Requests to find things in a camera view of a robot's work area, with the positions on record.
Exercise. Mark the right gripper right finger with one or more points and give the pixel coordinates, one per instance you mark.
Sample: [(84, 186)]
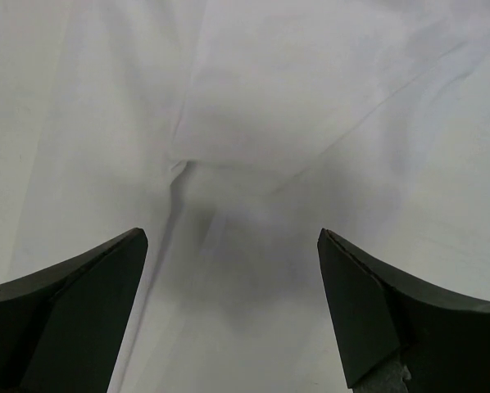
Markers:
[(398, 333)]

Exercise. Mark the white t shirt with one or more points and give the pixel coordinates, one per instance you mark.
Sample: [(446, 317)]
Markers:
[(232, 132)]

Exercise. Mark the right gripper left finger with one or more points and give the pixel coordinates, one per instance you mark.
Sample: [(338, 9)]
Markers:
[(61, 328)]

